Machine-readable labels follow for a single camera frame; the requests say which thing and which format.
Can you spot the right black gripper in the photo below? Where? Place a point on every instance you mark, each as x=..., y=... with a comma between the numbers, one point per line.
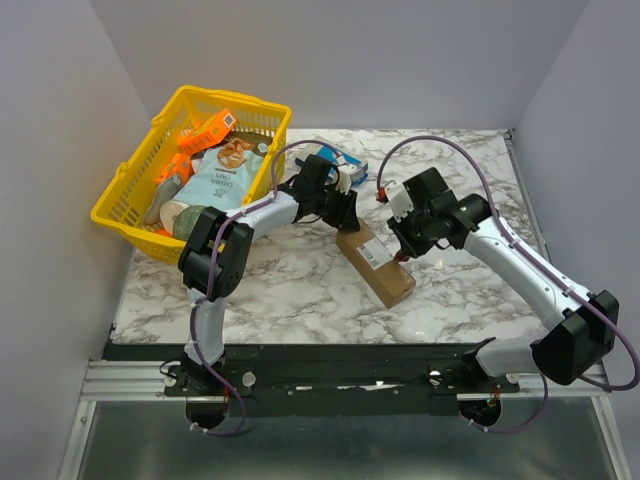
x=407, y=241

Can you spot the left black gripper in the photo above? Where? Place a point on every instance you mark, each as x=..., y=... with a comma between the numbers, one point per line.
x=343, y=218

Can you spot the brown cardboard express box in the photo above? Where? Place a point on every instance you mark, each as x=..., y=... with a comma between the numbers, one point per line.
x=388, y=279

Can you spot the red black utility knife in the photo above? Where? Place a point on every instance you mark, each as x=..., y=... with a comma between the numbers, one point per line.
x=400, y=257

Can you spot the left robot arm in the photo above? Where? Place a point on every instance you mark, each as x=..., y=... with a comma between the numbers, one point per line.
x=214, y=259

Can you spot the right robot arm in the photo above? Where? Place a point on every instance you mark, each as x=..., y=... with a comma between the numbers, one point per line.
x=425, y=211

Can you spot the blue razor box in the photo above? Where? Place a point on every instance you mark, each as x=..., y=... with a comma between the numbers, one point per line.
x=357, y=168

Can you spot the orange snack box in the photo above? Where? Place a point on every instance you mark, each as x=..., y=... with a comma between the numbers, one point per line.
x=209, y=133

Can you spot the light blue chips bag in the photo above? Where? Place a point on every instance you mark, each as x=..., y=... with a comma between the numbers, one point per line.
x=225, y=172

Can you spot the yellow plastic basket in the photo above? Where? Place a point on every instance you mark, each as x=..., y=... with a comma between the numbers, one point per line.
x=123, y=204

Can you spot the green melon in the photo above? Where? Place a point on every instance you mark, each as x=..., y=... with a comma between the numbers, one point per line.
x=185, y=222

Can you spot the orange packet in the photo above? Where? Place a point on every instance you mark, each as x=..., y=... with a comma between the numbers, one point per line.
x=179, y=165

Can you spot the white round jar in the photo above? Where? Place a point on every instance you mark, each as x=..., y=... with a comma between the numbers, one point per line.
x=169, y=212

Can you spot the beige bottle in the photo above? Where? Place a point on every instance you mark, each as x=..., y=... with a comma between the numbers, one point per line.
x=165, y=192

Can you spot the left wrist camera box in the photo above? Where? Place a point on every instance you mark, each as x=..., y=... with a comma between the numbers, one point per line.
x=345, y=171

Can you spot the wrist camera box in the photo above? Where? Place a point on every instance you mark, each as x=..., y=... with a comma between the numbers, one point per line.
x=345, y=171
x=400, y=201

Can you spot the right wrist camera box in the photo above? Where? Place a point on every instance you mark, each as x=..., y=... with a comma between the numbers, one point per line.
x=400, y=201

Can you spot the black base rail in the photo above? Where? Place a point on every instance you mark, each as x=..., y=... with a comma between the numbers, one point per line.
x=288, y=380

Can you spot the aluminium frame rail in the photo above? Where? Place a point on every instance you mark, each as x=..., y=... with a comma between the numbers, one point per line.
x=117, y=381

